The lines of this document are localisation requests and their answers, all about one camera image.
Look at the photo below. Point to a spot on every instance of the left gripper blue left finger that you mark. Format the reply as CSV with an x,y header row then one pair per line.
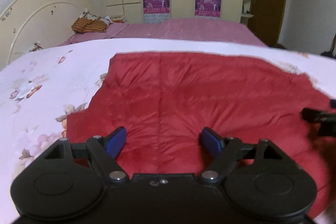
x,y
102,153

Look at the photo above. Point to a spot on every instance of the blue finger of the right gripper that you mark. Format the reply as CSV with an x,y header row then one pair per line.
x,y
332,103

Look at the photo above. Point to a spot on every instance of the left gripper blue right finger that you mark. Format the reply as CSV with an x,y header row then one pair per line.
x,y
225,151

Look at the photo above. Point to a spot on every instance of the red puffer down jacket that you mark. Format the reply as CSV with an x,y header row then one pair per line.
x,y
164,100

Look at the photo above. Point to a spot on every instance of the dark wooden chair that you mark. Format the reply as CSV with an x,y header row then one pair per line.
x,y
330,53

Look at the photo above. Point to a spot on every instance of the white floral quilt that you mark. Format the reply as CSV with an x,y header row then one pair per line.
x,y
40,90

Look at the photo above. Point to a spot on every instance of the pink checked bed sheet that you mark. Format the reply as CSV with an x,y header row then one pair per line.
x,y
193,29

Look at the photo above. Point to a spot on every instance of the orange brown folded cloth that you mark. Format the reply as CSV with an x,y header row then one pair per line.
x,y
84,25

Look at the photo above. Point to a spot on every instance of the lower right purple poster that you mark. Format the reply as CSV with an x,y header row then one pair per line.
x,y
208,8

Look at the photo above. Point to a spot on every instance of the purple poster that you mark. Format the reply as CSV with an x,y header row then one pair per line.
x,y
156,11
208,8

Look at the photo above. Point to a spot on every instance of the cream curved headboard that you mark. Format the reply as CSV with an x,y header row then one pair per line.
x,y
46,22

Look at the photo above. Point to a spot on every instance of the lower left purple poster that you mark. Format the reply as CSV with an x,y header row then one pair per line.
x,y
156,11

